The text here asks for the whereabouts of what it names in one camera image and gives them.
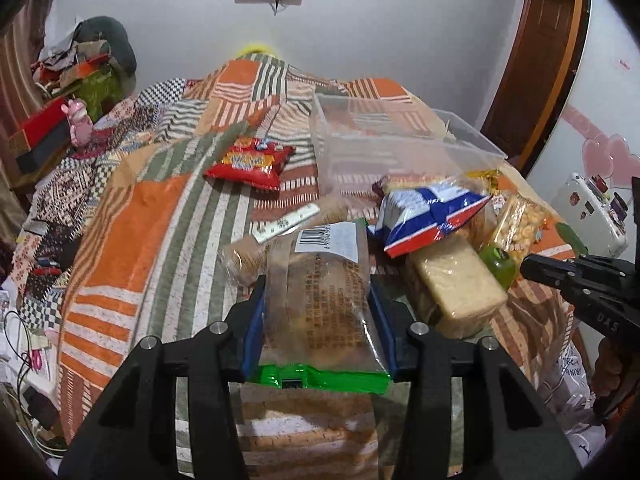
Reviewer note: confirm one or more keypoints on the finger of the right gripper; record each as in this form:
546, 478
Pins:
558, 274

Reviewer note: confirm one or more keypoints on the grey pillow on pile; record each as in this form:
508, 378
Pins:
114, 33

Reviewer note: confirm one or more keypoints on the yellow pea stick snack bag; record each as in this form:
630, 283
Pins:
487, 180

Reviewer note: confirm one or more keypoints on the clear bag brown bread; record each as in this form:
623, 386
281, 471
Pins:
319, 332

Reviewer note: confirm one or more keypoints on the round cracker sleeve pack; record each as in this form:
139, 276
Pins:
246, 258

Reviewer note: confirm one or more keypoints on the popcorn snack clear bag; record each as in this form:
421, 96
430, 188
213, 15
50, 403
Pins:
519, 223

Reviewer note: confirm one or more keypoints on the white wardrobe sliding door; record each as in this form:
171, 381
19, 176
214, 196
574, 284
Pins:
598, 129

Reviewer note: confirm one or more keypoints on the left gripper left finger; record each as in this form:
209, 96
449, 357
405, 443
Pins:
130, 432

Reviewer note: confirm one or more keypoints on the green patterned box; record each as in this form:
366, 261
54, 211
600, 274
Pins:
101, 91

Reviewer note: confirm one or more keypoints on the yellow cake block pack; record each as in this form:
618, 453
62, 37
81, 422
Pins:
452, 289

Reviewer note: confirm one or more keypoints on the right hand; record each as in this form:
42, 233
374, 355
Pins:
606, 379

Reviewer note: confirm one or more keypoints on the blue white chip bag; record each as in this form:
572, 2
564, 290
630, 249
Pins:
413, 218

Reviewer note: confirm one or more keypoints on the striped red curtain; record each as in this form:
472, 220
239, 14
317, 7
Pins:
22, 38

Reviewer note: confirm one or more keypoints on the pink rabbit plush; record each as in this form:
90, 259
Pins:
79, 120

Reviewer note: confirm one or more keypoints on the brown wooden door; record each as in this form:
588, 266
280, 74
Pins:
535, 83

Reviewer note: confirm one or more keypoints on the red shoe box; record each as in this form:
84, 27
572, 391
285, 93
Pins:
35, 128

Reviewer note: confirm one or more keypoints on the yellow bed footboard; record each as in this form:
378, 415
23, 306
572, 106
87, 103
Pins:
261, 49

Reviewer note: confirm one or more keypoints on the clear plastic storage bin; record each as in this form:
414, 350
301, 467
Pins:
358, 141

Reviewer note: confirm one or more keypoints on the white sticker covered case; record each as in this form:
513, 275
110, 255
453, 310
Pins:
591, 217

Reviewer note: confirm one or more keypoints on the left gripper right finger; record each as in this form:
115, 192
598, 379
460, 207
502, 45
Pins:
508, 433

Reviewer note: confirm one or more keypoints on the red snack packet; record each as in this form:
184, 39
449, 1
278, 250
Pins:
252, 161

